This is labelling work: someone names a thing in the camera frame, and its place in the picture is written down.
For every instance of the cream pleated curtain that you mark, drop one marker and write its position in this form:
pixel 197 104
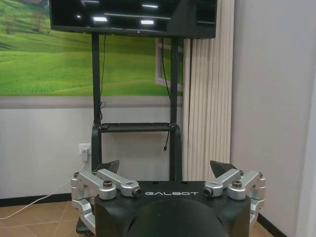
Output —
pixel 207 108

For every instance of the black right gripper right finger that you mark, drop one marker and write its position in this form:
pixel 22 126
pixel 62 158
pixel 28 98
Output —
pixel 232 181

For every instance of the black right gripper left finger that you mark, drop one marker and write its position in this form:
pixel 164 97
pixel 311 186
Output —
pixel 98 181

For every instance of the green meadow wall mural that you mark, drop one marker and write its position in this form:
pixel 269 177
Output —
pixel 49 53

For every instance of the black flat screen television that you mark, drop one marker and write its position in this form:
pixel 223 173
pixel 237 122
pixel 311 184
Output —
pixel 132 17

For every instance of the white wall power socket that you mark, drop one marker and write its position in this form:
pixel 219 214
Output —
pixel 84 149

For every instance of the black television floor stand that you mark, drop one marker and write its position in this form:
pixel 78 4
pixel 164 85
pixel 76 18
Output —
pixel 134 128

